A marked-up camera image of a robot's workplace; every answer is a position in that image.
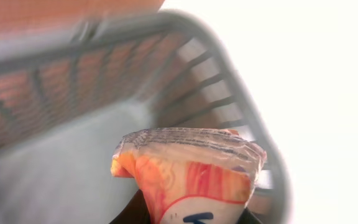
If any small orange snack packet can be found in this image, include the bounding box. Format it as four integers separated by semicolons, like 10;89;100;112
111;128;267;223

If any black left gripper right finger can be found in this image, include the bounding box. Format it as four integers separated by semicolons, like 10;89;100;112
236;208;263;224

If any dark grey plastic basket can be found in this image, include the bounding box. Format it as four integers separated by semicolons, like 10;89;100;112
0;12;289;223

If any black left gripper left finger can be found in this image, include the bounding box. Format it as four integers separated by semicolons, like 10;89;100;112
109;190;151;224

